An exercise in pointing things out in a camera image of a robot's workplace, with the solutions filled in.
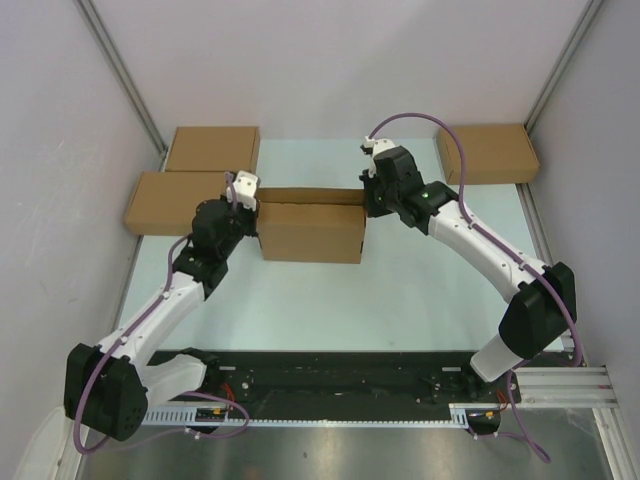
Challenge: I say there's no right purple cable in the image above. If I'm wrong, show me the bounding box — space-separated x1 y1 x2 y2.
368 112 586 464

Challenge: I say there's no purple cable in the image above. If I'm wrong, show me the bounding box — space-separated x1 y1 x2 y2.
368 112 586 464
72 172 251 455

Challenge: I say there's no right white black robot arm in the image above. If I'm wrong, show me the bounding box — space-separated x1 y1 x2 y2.
359 140 577 401

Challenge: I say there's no right aluminium corner post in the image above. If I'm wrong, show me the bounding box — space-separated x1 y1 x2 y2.
524 0 608 135

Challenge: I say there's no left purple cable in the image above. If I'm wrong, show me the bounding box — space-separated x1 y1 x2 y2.
72 172 251 455

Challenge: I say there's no aluminium corner post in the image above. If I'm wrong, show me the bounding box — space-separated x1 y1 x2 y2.
524 0 608 135
74 0 167 155

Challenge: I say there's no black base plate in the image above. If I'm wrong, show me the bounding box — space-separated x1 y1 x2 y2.
149 349 584 404

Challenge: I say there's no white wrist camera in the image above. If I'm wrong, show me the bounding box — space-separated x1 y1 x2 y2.
225 170 260 211
360 137 396 158

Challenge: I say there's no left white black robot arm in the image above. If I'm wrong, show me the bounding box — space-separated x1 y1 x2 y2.
63 196 259 454

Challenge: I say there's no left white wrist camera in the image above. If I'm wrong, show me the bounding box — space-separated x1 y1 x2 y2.
225 170 260 211

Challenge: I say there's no cardboard box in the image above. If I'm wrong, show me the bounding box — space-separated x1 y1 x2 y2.
124 172 225 236
452 124 540 185
164 126 261 173
257 187 366 264

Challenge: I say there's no white slotted cable duct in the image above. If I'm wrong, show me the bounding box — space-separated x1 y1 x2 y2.
142 403 474 429

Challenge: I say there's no left aluminium corner post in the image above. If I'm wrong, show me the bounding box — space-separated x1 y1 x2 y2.
74 0 167 155

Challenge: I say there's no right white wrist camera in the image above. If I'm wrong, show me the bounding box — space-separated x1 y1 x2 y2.
360 137 396 158

